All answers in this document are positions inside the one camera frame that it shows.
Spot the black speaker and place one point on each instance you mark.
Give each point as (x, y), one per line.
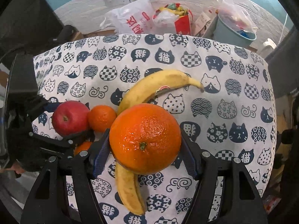
(66, 34)

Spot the black hanging cloth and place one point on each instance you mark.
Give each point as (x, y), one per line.
(28, 26)

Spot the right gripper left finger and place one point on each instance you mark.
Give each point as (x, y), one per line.
(48, 202)

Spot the white kettle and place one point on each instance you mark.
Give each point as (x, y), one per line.
(269, 43)

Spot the blue trash bin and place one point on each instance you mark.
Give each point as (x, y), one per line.
(224, 34)

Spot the large orange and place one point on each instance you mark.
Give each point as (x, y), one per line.
(145, 139)

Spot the person's left hand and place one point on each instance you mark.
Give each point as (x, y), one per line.
(15, 167)

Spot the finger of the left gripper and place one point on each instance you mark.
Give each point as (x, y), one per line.
(44, 146)
(51, 107)

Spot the small tangerine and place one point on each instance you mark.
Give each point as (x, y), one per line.
(82, 147)
(101, 117)

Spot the white plastic shopping bag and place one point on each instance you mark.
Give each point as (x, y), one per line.
(133, 18)

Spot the banana with sticker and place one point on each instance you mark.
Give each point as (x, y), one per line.
(155, 84)

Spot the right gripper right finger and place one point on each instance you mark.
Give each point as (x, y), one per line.
(240, 200)

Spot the cat pattern tablecloth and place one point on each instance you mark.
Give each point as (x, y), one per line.
(234, 117)

